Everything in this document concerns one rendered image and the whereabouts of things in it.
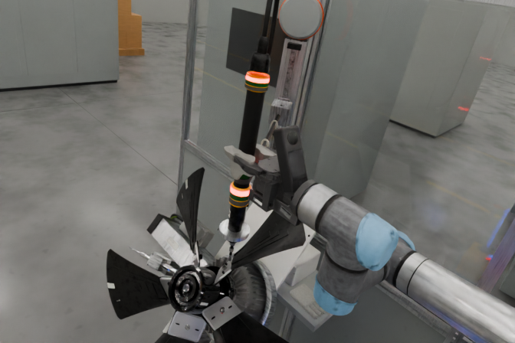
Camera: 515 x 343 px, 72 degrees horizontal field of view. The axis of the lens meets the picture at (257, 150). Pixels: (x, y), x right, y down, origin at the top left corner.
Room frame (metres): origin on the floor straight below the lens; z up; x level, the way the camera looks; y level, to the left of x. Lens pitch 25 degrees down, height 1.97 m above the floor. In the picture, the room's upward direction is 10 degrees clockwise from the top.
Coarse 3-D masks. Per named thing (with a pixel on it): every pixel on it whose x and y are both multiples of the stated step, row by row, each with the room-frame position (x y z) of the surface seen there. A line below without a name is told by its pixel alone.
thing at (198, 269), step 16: (176, 272) 0.71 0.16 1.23; (192, 272) 0.70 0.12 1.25; (208, 272) 0.72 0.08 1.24; (176, 288) 0.68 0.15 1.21; (192, 288) 0.67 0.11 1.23; (208, 288) 0.67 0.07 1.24; (224, 288) 0.72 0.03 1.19; (176, 304) 0.64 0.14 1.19; (192, 304) 0.63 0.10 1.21; (208, 304) 0.65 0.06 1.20
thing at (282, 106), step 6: (276, 102) 1.27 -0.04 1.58; (282, 102) 1.28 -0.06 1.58; (288, 102) 1.29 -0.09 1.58; (276, 108) 1.21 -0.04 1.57; (282, 108) 1.21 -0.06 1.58; (288, 108) 1.22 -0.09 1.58; (270, 114) 1.22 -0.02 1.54; (276, 114) 1.21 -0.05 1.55; (282, 114) 1.21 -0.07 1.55; (288, 114) 1.21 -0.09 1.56; (270, 120) 1.22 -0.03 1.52; (282, 120) 1.21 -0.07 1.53; (288, 120) 1.26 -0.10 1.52
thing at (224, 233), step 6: (246, 210) 0.67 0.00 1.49; (222, 222) 0.65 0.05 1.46; (222, 228) 0.63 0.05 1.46; (246, 228) 0.65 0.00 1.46; (222, 234) 0.62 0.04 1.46; (228, 234) 0.62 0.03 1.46; (234, 234) 0.62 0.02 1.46; (240, 234) 0.62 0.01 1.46; (246, 234) 0.63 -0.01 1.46; (228, 240) 0.61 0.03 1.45; (234, 240) 0.61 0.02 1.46; (240, 240) 0.61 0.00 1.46
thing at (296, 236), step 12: (276, 216) 0.81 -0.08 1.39; (264, 228) 0.79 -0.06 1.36; (276, 228) 0.75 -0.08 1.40; (288, 228) 0.73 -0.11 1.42; (300, 228) 0.71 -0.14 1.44; (252, 240) 0.77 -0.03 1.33; (264, 240) 0.73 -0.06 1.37; (276, 240) 0.71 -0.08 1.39; (288, 240) 0.69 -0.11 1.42; (300, 240) 0.67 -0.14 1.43; (240, 252) 0.76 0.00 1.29; (252, 252) 0.71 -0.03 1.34; (264, 252) 0.69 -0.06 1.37; (276, 252) 0.67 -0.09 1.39; (240, 264) 0.69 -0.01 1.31
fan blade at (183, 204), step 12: (204, 168) 0.94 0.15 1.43; (192, 180) 0.95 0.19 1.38; (180, 192) 1.00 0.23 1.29; (192, 192) 0.91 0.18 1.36; (180, 204) 0.98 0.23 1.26; (192, 204) 0.88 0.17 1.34; (192, 216) 0.85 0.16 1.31; (192, 228) 0.82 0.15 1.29; (192, 240) 0.80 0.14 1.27; (192, 252) 0.82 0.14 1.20
